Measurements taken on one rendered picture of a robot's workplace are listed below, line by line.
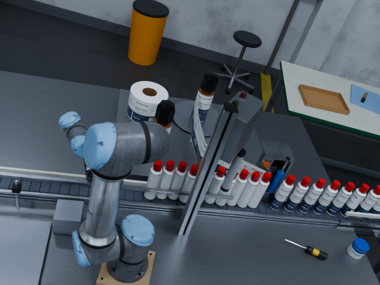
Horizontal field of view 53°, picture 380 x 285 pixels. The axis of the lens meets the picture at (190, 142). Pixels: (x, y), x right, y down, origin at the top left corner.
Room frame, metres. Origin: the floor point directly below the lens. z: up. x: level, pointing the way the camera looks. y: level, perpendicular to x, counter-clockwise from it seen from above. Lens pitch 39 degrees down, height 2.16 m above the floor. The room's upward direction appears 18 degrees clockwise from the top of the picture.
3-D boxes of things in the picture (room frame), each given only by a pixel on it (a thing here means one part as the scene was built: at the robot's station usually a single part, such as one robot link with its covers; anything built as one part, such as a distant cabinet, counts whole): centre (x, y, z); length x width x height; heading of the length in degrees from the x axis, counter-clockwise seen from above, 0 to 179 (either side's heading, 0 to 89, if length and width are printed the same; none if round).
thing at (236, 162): (1.11, -0.19, 1.18); 0.04 x 0.04 x 0.21
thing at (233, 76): (3.89, -0.21, 0.29); 0.54 x 0.51 x 0.57; 14
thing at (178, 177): (1.17, 0.00, 0.98); 0.05 x 0.05 x 0.20
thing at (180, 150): (1.63, 0.00, 0.86); 0.80 x 0.67 x 0.05; 107
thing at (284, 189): (1.30, -0.47, 0.98); 0.05 x 0.05 x 0.20
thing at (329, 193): (1.37, -0.69, 0.98); 0.05 x 0.05 x 0.20
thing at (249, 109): (1.11, -0.13, 1.38); 0.17 x 0.10 x 0.19; 162
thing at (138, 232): (0.78, 0.08, 1.04); 0.13 x 0.12 x 0.14; 126
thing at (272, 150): (1.38, -0.38, 1.14); 0.14 x 0.11 x 0.01; 107
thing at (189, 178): (1.17, -0.05, 0.98); 0.05 x 0.05 x 0.20
